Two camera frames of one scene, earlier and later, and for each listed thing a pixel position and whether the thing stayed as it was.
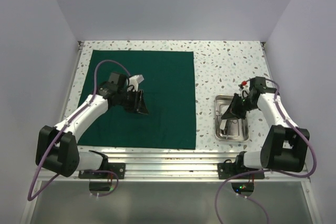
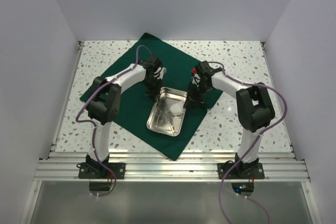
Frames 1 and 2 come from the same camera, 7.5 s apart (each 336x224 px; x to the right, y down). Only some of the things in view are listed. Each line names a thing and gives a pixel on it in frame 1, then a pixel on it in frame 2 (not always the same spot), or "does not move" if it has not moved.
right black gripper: (233, 113) -> (191, 97)
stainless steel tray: (235, 130) -> (168, 114)
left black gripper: (138, 105) -> (155, 93)
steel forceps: (232, 120) -> (168, 118)
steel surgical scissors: (218, 114) -> (163, 113)
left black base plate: (119, 168) does not move
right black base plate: (227, 170) does not move
